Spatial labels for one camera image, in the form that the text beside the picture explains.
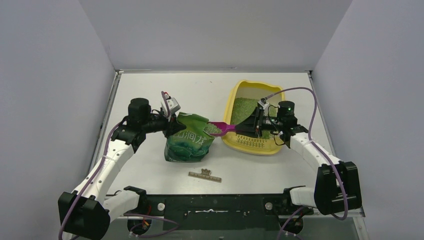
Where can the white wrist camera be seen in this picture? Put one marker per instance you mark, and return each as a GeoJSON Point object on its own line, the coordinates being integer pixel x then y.
{"type": "Point", "coordinates": [170, 107]}
{"type": "Point", "coordinates": [263, 104]}

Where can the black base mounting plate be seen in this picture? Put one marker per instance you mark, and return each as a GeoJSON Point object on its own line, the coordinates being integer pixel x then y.
{"type": "Point", "coordinates": [212, 212]}

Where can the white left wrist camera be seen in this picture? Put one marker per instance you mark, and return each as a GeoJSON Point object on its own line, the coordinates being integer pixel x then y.
{"type": "Point", "coordinates": [170, 107]}

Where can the green cat litter bag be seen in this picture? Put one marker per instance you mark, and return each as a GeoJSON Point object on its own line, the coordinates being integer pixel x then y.
{"type": "Point", "coordinates": [190, 145]}

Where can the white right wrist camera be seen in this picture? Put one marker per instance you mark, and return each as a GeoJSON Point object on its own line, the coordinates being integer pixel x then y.
{"type": "Point", "coordinates": [263, 104]}

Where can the yellow litter box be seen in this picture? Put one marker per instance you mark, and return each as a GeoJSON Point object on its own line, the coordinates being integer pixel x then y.
{"type": "Point", "coordinates": [251, 90]}

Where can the magenta plastic scoop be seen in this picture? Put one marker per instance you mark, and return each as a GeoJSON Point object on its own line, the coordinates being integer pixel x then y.
{"type": "Point", "coordinates": [218, 128]}

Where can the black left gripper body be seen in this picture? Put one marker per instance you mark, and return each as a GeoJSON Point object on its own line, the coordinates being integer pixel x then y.
{"type": "Point", "coordinates": [160, 123]}

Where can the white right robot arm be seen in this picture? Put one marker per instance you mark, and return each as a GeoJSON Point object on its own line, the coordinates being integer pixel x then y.
{"type": "Point", "coordinates": [337, 186]}

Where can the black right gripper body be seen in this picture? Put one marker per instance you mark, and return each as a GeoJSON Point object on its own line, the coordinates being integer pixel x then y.
{"type": "Point", "coordinates": [259, 122]}

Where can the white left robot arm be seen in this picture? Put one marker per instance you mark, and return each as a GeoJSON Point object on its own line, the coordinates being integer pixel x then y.
{"type": "Point", "coordinates": [87, 211]}

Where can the green litter granules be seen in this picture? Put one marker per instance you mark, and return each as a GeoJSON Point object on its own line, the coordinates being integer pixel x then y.
{"type": "Point", "coordinates": [242, 109]}

